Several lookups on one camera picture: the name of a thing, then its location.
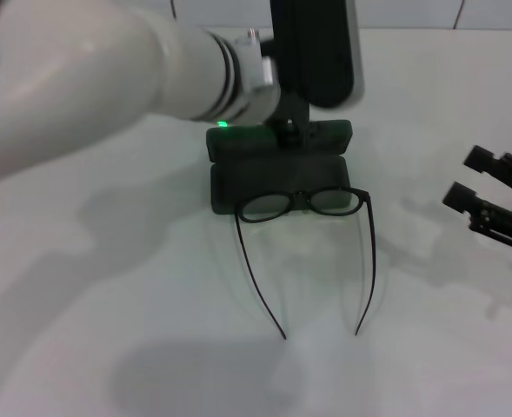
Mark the black thin-framed glasses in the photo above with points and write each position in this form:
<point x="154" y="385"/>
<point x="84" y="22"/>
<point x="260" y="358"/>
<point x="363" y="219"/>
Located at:
<point x="301" y="196"/>

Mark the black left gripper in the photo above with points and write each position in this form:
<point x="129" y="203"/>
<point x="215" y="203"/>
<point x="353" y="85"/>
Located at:
<point x="297" y="108"/>

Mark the silver camera mount bracket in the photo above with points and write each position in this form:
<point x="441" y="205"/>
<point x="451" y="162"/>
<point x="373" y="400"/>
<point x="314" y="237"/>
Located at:
<point x="255" y="65"/>

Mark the green glasses case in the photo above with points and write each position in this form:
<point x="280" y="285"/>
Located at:
<point x="277" y="174"/>

